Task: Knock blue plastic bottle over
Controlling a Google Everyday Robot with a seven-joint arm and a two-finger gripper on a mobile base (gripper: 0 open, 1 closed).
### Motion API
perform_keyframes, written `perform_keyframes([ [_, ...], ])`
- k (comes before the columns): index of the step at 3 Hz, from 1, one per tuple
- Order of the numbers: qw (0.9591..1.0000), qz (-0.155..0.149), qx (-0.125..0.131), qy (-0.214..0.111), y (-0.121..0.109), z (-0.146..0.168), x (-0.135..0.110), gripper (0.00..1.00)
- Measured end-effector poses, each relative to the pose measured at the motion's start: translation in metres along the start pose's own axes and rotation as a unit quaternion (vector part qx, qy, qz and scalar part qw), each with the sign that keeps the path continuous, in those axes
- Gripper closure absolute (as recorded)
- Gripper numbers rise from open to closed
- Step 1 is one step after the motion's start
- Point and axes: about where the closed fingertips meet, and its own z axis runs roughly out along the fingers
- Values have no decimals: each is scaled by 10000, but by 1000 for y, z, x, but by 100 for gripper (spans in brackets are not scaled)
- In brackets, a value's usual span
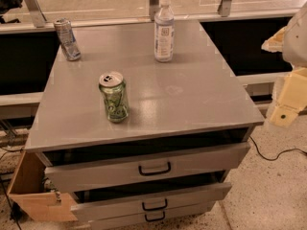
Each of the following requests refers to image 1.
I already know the left metal railing post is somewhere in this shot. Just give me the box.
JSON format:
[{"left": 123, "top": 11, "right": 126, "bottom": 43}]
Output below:
[{"left": 24, "top": 0, "right": 46, "bottom": 28}]

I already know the green soda can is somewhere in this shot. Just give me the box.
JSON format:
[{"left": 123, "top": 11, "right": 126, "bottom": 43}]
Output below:
[{"left": 99, "top": 71, "right": 130, "bottom": 123}]

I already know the grey drawer cabinet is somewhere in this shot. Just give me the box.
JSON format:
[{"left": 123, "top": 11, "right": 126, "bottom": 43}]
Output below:
[{"left": 24, "top": 19, "right": 266, "bottom": 230}]

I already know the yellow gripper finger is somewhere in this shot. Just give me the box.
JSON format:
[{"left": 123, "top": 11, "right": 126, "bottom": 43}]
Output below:
[{"left": 269, "top": 67, "right": 307, "bottom": 127}]

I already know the black object top left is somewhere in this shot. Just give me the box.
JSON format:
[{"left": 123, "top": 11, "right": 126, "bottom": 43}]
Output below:
[{"left": 0, "top": 0, "right": 24, "bottom": 25}]

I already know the grey drawer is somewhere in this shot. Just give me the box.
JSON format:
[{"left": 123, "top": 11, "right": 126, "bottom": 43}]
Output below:
[
  {"left": 71, "top": 182, "right": 232, "bottom": 221},
  {"left": 45, "top": 142, "right": 249, "bottom": 193},
  {"left": 90, "top": 202, "right": 214, "bottom": 230}
]

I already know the top grey drawer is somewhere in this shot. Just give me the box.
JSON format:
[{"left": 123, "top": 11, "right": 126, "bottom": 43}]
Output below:
[{"left": 45, "top": 142, "right": 249, "bottom": 193}]

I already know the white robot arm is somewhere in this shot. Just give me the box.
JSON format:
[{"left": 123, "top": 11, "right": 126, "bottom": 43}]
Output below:
[{"left": 261, "top": 2, "right": 307, "bottom": 127}]

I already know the black floor cable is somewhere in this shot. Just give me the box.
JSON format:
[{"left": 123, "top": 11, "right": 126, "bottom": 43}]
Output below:
[{"left": 248, "top": 135, "right": 307, "bottom": 162}]

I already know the bottom grey drawer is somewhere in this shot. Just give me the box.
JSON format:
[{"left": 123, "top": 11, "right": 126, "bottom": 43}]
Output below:
[{"left": 90, "top": 202, "right": 214, "bottom": 230}]

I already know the wooden side box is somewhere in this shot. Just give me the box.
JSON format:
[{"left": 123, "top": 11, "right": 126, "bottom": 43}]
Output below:
[{"left": 8, "top": 151, "right": 76, "bottom": 222}]

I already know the middle grey drawer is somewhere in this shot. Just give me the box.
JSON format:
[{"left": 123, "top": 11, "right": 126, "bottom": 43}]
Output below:
[{"left": 71, "top": 182, "right": 232, "bottom": 221}]

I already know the silver blue energy drink can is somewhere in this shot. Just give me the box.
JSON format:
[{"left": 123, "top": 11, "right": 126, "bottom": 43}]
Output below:
[{"left": 54, "top": 18, "right": 81, "bottom": 61}]

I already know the right metal railing post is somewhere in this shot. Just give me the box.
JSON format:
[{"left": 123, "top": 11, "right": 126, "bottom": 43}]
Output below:
[{"left": 218, "top": 0, "right": 232, "bottom": 17}]

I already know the clear plastic water bottle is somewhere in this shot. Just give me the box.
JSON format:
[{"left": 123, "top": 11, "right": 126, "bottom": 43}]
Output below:
[{"left": 154, "top": 0, "right": 175, "bottom": 62}]

